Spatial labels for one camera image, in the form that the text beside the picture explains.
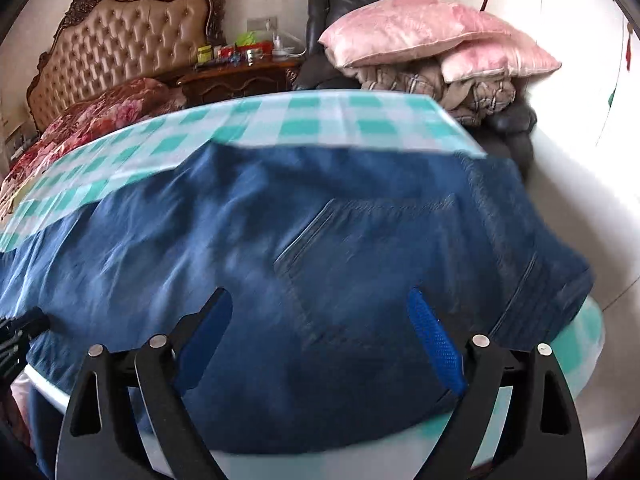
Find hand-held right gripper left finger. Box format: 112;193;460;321
55;287;236;480

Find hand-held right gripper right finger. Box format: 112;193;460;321
407;287;588;480

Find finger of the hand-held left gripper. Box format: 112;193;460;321
0;307;48;376

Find blue denim pants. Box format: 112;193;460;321
0;142;596;456

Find red floral blanket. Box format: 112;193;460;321
0;77;188;221

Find green white checked cloth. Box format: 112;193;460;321
0;91;606;471

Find dark wooden nightstand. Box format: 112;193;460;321
172;57;306;108

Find beige plaid blanket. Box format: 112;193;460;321
357;57;518;126

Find black leather armchair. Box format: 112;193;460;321
292;0;538;181

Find small pink pillow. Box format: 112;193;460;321
440;37;562;83

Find tufted leather carved headboard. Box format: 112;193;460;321
26;0;228;133

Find green plastic bag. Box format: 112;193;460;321
235;31;273;49

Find large pink pillow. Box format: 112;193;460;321
318;0;511;70

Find red tassel door ornament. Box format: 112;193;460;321
622;15;634;69

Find white cable bundle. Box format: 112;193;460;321
272;35;306;59

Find grey wall socket plate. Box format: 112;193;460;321
246;16;279;36

